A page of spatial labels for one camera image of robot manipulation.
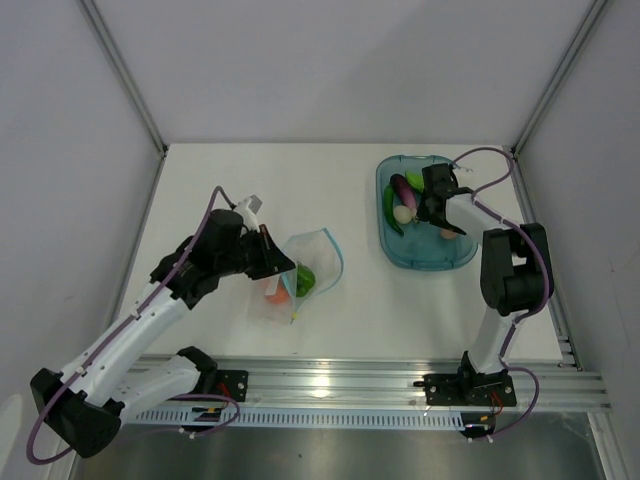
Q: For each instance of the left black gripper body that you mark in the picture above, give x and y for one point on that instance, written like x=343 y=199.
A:
x=249 y=255

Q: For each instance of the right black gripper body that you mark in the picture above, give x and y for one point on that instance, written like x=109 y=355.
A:
x=425 y=194

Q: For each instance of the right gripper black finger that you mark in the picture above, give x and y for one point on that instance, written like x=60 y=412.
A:
x=430 y=209
x=445 y=225

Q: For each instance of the peach toy egg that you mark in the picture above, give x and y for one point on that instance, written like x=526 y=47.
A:
x=447 y=234

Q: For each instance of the white toy onion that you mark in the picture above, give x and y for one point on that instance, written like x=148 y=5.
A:
x=402 y=214

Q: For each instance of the orange toy pumpkin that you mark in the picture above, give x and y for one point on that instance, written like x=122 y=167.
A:
x=279 y=296

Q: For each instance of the green toy bell pepper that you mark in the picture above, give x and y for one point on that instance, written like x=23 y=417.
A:
x=305 y=281

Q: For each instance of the clear zip bag blue zipper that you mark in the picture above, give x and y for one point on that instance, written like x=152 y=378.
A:
x=319 y=251

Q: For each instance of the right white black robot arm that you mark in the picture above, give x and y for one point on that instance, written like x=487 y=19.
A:
x=516 y=282

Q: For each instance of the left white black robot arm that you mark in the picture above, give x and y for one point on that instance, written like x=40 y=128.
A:
x=91 y=398

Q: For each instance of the light green toy vegetable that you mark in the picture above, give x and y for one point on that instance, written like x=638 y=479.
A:
x=415 y=181

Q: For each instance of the purple toy eggplant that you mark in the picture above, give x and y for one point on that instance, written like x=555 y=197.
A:
x=404 y=191

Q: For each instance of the teal plastic tray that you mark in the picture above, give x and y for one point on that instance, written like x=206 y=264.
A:
x=422 y=247

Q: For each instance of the green toy chili pepper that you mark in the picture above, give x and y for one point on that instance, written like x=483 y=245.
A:
x=388 y=207

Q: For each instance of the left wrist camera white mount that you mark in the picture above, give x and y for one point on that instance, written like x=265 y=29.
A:
x=248 y=209

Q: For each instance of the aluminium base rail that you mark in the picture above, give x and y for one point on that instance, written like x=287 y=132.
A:
x=389 y=384

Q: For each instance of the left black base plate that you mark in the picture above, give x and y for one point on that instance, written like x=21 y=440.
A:
x=229 y=383

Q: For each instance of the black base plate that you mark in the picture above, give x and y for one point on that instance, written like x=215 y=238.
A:
x=229 y=383
x=482 y=390

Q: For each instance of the slotted grey cable duct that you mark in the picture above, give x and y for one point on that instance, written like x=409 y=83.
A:
x=198 y=416

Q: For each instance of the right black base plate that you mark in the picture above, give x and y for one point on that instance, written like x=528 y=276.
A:
x=482 y=390

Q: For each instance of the right side aluminium rail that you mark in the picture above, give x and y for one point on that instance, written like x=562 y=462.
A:
x=554 y=306

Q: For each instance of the right aluminium frame post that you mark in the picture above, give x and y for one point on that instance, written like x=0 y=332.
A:
x=568 y=60

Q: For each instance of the aluminium frame post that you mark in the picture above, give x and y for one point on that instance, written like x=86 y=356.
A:
x=568 y=60
x=118 y=65

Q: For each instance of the left aluminium frame post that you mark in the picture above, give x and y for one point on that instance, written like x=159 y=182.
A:
x=118 y=65

